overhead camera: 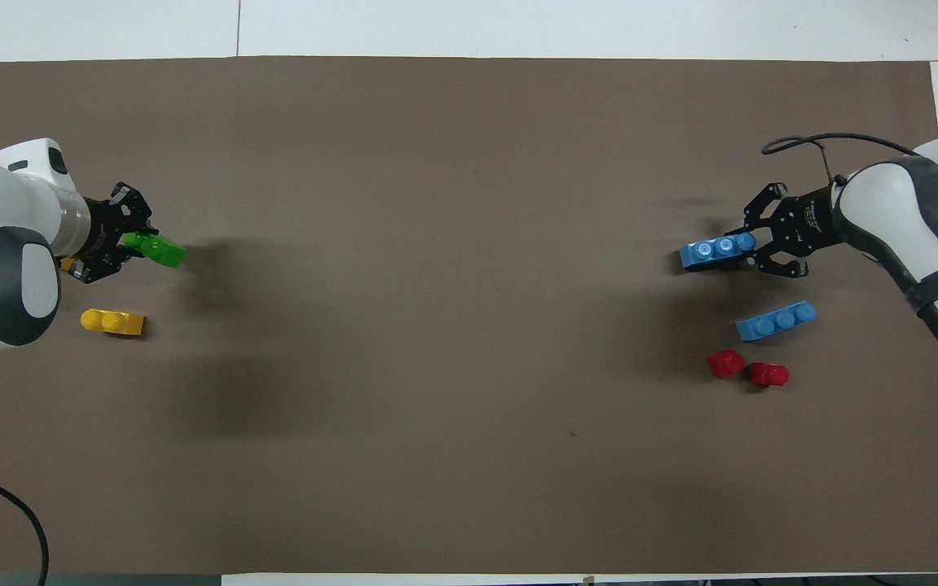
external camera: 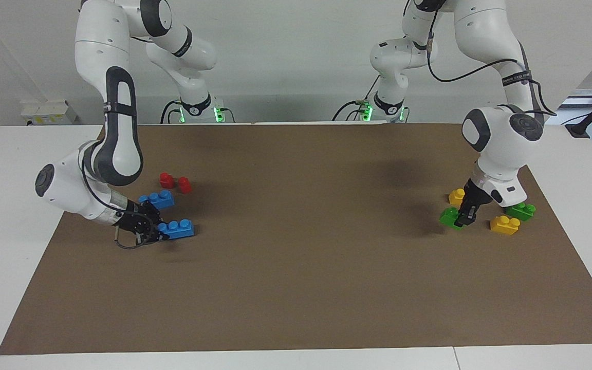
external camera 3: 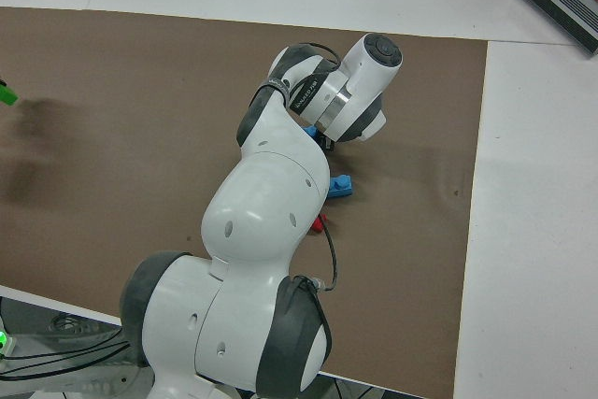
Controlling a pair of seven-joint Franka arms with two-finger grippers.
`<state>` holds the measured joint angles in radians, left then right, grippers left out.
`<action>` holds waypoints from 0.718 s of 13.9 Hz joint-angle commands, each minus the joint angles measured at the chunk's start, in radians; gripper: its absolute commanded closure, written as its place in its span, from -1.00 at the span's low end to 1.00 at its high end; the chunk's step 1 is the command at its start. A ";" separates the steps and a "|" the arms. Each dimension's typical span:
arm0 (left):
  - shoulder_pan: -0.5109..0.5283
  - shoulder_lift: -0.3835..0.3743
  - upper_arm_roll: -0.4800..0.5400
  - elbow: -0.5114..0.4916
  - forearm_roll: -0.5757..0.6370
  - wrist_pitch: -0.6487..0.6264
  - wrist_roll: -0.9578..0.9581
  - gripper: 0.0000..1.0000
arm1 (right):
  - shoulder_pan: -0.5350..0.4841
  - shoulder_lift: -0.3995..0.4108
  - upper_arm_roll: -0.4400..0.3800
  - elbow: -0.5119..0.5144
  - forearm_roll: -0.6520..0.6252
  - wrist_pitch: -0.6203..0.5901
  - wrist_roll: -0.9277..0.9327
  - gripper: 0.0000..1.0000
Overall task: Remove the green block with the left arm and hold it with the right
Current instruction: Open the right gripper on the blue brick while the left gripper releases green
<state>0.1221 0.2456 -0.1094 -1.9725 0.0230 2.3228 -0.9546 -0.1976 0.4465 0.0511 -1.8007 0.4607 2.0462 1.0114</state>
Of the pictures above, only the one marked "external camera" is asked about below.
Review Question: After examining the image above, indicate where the brown paper table mat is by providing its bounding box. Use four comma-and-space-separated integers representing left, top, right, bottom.
0, 122, 592, 356

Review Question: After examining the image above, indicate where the black right base cable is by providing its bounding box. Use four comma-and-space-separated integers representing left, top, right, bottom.
160, 100, 235, 124

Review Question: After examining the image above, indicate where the black left base cable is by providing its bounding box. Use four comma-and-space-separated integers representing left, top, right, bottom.
331, 75, 410, 122

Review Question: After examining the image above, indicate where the grey aluminium rail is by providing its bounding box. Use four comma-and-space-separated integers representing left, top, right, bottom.
558, 88, 592, 110

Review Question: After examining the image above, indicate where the green two-stud toy block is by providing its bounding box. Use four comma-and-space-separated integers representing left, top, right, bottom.
505, 201, 537, 223
439, 207, 466, 231

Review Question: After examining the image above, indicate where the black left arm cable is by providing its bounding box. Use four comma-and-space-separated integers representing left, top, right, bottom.
427, 5, 558, 117

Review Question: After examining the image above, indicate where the white wall power box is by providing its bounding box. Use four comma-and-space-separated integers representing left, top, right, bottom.
21, 100, 79, 126

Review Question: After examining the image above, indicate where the black base cable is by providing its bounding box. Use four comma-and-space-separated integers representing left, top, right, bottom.
331, 75, 410, 122
160, 100, 235, 124

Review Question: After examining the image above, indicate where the blue three-stud toy block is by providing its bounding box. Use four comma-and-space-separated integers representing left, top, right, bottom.
138, 189, 176, 211
157, 218, 195, 241

